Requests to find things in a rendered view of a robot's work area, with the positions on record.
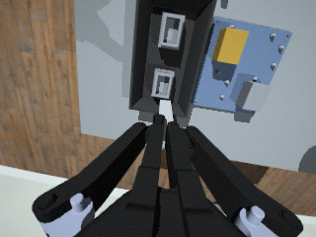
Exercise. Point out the yellow block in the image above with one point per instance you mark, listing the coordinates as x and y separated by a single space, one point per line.
229 46

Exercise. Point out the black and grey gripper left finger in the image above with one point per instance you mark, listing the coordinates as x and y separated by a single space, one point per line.
67 208

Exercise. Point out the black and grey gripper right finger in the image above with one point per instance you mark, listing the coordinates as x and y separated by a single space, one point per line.
251 210

